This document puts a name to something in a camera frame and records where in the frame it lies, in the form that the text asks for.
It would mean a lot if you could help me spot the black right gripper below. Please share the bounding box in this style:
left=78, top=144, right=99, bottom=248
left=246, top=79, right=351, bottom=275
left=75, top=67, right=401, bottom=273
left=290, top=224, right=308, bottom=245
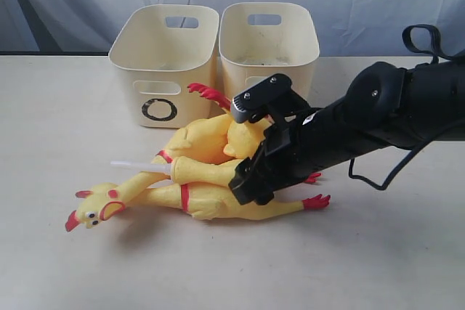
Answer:
left=228, top=91, right=324, bottom=205

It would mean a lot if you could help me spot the headless yellow rubber chicken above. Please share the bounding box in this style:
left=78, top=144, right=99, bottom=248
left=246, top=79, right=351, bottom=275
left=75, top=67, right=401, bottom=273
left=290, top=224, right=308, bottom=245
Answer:
left=223, top=119, right=272, bottom=159

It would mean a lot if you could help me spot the yellow rubber chicken with face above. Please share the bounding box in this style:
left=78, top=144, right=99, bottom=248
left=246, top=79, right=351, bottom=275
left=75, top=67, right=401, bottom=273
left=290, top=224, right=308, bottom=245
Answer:
left=65, top=83, right=233, bottom=232

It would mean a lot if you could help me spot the headless chicken with white tube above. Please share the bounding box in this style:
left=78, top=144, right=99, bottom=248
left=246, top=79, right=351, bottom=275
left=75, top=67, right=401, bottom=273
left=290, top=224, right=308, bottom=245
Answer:
left=110, top=156, right=243, bottom=187

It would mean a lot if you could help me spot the yellow rubber chicken front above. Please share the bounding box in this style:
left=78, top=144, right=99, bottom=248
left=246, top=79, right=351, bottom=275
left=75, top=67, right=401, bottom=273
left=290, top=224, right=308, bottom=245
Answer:
left=76, top=182, right=331, bottom=227

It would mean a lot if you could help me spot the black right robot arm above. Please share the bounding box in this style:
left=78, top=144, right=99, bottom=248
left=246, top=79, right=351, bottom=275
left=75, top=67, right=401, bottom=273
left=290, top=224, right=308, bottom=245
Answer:
left=229, top=62, right=464, bottom=205

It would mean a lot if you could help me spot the cream bin marked X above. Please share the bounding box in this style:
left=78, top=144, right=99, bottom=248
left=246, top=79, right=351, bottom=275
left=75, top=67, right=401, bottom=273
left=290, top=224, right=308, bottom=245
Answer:
left=219, top=2, right=320, bottom=99

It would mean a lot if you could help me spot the cream bin marked O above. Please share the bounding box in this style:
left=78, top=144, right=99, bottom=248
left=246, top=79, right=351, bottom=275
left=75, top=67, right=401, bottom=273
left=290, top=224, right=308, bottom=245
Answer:
left=108, top=4, right=219, bottom=128

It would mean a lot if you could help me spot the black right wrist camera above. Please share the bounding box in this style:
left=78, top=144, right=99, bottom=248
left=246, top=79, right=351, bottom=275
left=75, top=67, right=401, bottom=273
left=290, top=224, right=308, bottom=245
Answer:
left=230, top=73, right=293, bottom=123

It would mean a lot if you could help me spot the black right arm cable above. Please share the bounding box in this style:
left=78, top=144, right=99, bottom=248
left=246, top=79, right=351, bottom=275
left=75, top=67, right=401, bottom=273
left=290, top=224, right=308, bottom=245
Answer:
left=347, top=24, right=465, bottom=192

